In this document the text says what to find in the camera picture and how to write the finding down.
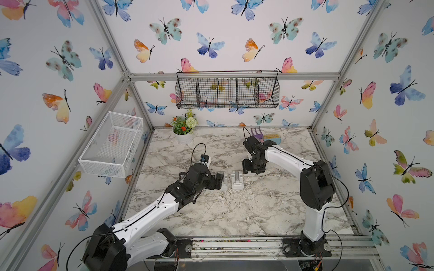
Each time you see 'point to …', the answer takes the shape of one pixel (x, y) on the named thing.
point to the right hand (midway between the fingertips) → (249, 170)
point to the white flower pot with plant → (183, 126)
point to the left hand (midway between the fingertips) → (216, 174)
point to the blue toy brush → (275, 138)
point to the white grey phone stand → (237, 180)
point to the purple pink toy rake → (259, 136)
